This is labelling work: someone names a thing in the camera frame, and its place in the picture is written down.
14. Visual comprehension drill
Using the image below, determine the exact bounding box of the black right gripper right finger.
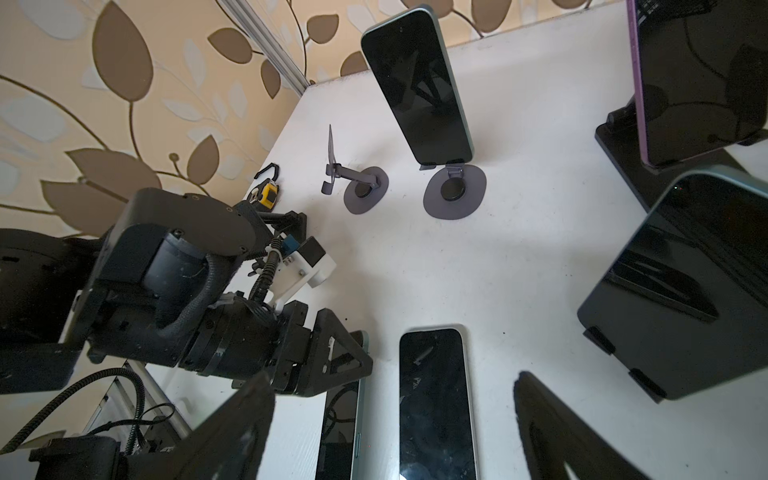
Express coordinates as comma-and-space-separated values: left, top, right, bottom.
513, 371, 647, 479

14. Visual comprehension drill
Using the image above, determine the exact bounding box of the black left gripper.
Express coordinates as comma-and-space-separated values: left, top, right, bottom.
239, 300, 373, 397

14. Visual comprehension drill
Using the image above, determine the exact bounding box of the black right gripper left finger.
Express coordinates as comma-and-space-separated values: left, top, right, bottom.
128, 372, 275, 479

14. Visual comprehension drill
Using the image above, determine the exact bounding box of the dark phone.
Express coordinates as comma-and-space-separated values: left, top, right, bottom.
314, 329, 368, 480

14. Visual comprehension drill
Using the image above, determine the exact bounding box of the silver-edged black phone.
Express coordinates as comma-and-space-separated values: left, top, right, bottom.
399, 327, 478, 479

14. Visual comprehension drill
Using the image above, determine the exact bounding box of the green-cased phone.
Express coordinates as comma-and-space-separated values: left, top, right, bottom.
577, 166, 767, 402

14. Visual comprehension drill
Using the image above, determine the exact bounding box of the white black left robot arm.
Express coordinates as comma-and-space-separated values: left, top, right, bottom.
1, 188, 373, 479

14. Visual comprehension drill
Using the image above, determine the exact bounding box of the purple round left phone stand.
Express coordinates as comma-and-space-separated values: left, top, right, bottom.
321, 125, 389, 215

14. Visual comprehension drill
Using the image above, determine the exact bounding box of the purple round phone stand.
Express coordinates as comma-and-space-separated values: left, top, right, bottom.
423, 164, 487, 220
321, 125, 389, 215

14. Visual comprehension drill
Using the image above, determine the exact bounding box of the purple round middle phone stand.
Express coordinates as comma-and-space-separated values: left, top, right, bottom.
423, 164, 487, 220

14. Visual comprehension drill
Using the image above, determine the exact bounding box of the dark right phone stand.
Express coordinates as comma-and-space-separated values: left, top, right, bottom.
594, 98, 768, 212

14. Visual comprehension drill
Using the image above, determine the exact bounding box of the yellow black tape measure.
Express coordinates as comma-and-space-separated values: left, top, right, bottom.
246, 163, 280, 213

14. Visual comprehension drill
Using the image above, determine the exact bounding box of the aluminium frame post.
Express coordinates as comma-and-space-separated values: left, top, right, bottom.
216, 0, 310, 96

